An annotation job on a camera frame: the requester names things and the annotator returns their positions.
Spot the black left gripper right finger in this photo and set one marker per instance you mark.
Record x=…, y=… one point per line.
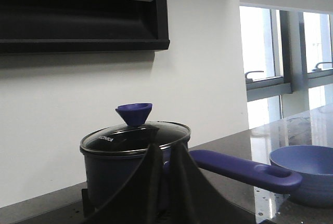
x=193, y=199

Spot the blue ceramic bowl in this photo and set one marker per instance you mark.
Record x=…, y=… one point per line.
x=314, y=164

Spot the grey window frame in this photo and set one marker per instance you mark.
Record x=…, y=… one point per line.
x=287, y=62

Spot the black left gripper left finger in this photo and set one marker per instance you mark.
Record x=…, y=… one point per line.
x=137, y=200

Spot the black range hood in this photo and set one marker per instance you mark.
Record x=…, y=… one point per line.
x=36, y=26

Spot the glass pot lid blue knob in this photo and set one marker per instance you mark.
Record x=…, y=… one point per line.
x=136, y=133

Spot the blue saucepan with handle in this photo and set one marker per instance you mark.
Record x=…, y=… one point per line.
x=106, y=172

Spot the right black gas burner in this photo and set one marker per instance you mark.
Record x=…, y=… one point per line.
x=87, y=203

